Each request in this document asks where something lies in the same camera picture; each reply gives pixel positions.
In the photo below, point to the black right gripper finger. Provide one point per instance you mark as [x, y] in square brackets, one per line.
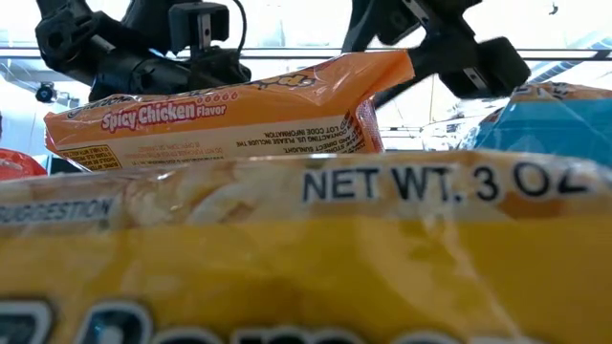
[358, 28]
[406, 79]

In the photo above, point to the red spicy chicken noodle pack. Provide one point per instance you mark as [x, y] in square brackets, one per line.
[16, 167]
[215, 124]

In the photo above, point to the blue edged noodle pack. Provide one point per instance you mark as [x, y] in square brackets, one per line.
[550, 129]

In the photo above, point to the yellow creamy chicken noodle pack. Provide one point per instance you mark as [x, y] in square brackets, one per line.
[306, 267]

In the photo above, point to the black ceiling spotlight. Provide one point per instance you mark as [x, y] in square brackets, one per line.
[45, 92]

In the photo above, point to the small black ceiling fixture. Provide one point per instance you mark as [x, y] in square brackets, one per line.
[553, 7]

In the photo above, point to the black aluminium rig frame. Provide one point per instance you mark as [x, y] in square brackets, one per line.
[600, 54]

